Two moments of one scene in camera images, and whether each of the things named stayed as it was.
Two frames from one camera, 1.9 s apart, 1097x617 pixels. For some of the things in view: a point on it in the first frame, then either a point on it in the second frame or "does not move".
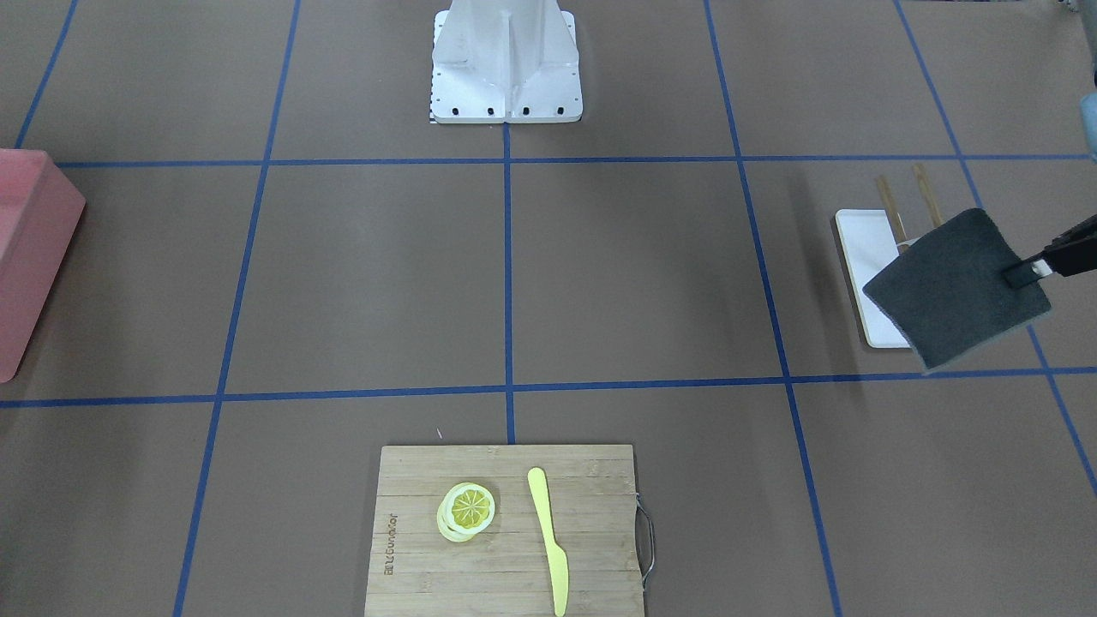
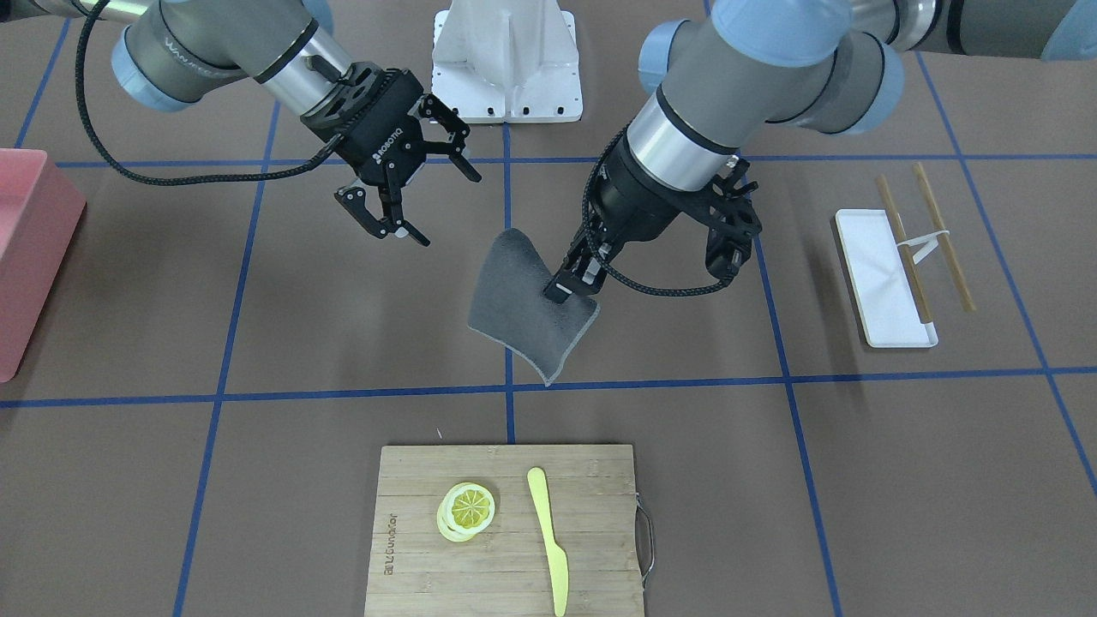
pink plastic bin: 40,212 does not move
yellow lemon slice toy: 465,509 does not move
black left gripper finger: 1073,251 -> 627,209
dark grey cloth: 946,290 -> 510,308
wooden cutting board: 590,493 does not move
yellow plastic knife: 560,565 does not move
